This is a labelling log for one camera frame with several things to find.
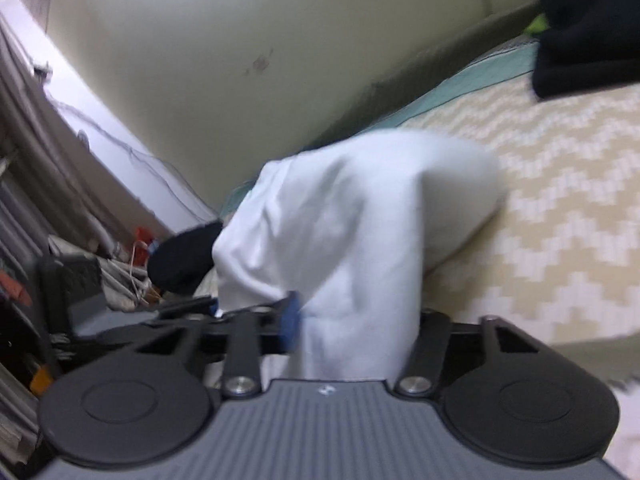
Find dark folded clothes stack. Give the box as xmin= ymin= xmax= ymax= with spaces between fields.
xmin=532 ymin=0 xmax=639 ymax=100

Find green garment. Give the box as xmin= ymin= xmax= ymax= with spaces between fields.
xmin=524 ymin=13 xmax=550 ymax=37

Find patterned beige bed sheet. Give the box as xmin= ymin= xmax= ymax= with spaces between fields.
xmin=219 ymin=1 xmax=640 ymax=480

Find black garment at bed edge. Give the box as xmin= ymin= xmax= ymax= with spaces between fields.
xmin=146 ymin=220 xmax=224 ymax=296

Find grey curtain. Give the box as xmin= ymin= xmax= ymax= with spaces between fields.
xmin=1 ymin=28 xmax=126 ymax=278

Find white wall socket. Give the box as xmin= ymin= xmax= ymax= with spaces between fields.
xmin=250 ymin=55 xmax=271 ymax=75

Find dark wall cables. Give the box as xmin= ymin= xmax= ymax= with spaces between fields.
xmin=34 ymin=64 xmax=216 ymax=221

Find white garment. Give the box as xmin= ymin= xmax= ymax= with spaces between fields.
xmin=213 ymin=129 xmax=506 ymax=380

